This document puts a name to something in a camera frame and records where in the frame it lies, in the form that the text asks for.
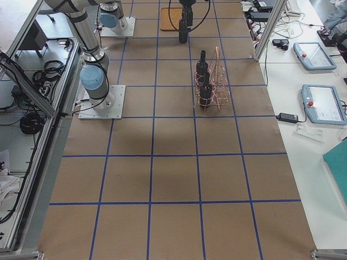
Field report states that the teal box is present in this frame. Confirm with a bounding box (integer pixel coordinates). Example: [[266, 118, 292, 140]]
[[323, 140, 347, 200]]

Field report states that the teach pendant far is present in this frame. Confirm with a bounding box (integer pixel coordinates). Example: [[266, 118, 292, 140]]
[[293, 42, 337, 70]]

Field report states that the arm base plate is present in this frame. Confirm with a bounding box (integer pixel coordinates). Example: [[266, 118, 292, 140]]
[[78, 85, 126, 120], [101, 16, 136, 38]]

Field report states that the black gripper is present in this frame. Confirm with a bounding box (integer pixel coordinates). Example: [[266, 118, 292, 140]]
[[179, 0, 196, 26]]

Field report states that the teach pendant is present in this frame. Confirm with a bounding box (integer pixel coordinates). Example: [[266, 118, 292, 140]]
[[293, 42, 337, 70], [301, 84, 346, 126]]

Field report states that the copper wire bottle basket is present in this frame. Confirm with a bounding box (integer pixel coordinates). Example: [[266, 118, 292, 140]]
[[194, 46, 230, 110]]

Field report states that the aluminium frame post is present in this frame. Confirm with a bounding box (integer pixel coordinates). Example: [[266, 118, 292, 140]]
[[253, 0, 286, 62]]

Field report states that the dark wine bottle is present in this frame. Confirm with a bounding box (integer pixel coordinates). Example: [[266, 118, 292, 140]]
[[200, 72, 213, 109], [196, 50, 208, 77], [178, 17, 188, 44]]

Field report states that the teach pendant near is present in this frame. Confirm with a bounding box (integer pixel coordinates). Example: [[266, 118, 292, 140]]
[[301, 84, 346, 126]]

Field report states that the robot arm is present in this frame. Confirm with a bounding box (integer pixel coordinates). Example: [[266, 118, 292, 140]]
[[46, 1, 114, 109], [98, 1, 196, 36]]

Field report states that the wooden tray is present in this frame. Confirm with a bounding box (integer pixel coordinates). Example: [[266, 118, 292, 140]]
[[160, 8, 182, 31]]

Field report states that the black power adapter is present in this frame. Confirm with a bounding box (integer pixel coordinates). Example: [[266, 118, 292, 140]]
[[276, 113, 299, 124]]

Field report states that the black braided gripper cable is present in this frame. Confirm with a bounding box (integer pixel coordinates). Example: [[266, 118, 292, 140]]
[[168, 0, 213, 32]]

